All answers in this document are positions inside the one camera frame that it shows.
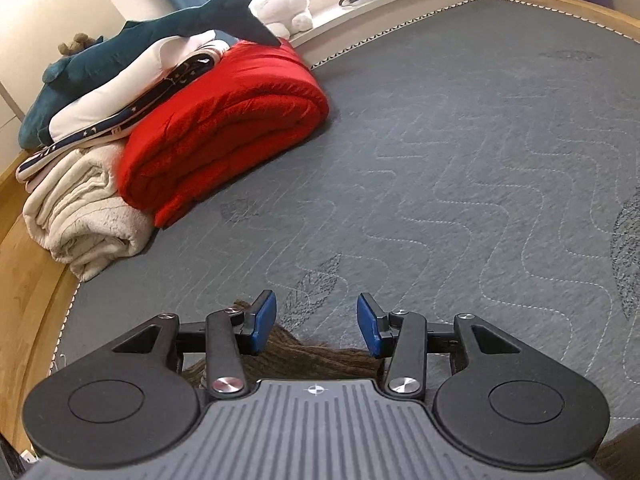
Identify white navy folded bedding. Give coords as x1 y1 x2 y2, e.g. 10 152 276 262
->
15 32 229 188

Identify red folded quilt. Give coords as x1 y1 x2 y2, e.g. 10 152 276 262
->
116 41 329 228

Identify cream folded blanket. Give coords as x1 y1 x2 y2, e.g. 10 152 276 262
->
23 140 154 282

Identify white plush toy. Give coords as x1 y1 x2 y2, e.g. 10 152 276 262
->
250 0 314 40

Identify brown corduroy pants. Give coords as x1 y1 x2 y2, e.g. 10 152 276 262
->
179 299 471 391

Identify teal shark plush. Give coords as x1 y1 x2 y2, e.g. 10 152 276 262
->
17 0 280 152

